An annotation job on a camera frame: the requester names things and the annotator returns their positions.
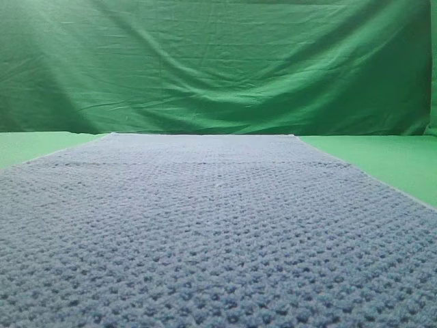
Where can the blue waffle-weave towel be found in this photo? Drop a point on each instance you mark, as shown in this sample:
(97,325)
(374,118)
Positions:
(210,231)

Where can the green backdrop cloth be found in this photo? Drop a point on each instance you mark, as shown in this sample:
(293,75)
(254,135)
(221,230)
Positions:
(219,67)

